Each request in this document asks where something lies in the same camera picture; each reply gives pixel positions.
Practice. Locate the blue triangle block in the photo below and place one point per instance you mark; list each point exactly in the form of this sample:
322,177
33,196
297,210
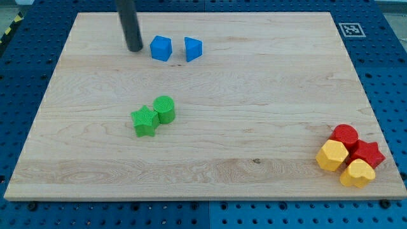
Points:
193,48

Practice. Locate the light wooden board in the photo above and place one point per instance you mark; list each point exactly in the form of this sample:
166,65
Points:
251,113

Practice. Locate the white fiducial marker tag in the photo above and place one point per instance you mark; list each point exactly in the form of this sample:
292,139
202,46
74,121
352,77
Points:
352,30

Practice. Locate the red star block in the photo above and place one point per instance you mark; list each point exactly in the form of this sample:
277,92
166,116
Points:
367,151

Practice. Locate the blue cube block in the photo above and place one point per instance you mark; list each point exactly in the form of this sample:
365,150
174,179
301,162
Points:
161,48

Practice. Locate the green cylinder block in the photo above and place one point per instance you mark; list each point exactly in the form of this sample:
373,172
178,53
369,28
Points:
165,107

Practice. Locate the green star block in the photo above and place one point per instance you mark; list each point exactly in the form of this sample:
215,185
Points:
145,121

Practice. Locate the yellow black hazard tape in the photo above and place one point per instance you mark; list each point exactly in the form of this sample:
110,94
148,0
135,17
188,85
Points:
12,28

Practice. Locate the red cylinder block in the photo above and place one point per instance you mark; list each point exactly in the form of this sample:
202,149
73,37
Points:
346,134

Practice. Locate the yellow heart block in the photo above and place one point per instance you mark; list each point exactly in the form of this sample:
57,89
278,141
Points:
358,173

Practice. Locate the yellow hexagon block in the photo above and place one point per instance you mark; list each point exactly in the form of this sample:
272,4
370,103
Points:
331,155

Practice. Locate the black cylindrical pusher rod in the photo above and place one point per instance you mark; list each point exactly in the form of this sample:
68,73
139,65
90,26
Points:
128,17

